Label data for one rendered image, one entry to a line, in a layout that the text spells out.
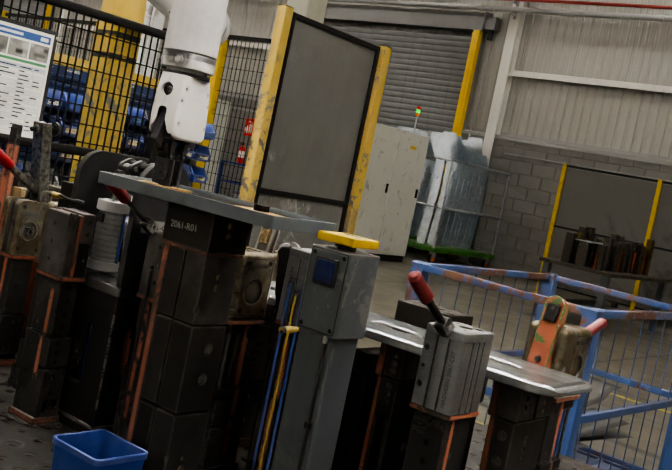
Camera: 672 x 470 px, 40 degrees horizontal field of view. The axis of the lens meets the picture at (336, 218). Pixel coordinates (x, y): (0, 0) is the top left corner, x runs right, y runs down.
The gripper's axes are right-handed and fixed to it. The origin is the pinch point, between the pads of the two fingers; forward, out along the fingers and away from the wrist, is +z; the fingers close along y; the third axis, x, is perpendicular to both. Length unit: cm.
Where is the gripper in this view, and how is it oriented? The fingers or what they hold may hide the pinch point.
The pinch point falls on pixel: (167, 171)
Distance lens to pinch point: 149.0
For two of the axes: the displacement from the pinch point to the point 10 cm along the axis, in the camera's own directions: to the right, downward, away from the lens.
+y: 3.4, 0.2, 9.4
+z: -2.0, 9.8, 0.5
